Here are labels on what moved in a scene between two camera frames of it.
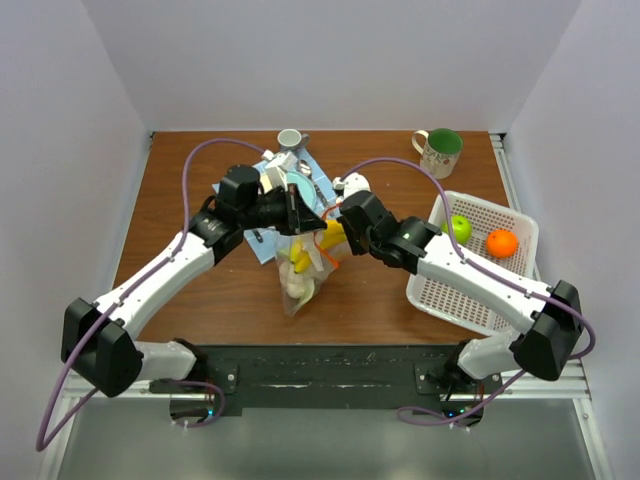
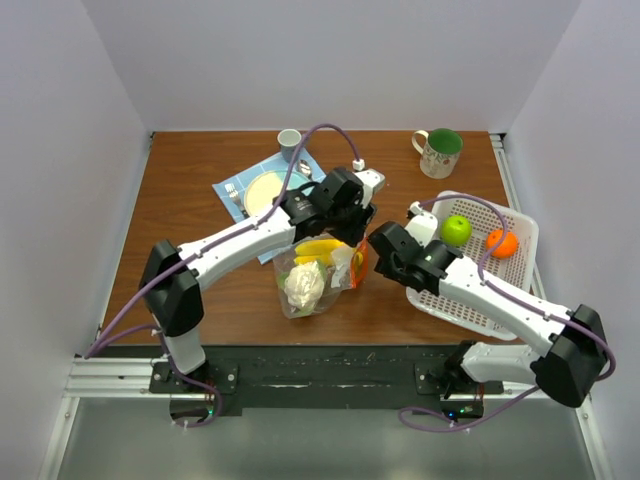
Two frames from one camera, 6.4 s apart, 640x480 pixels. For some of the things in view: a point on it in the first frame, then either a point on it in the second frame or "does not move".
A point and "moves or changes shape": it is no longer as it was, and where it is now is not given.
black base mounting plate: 331,379 does not move
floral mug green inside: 440,152 does not move
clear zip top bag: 306,259 moves or changes shape
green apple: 461,226 does not move
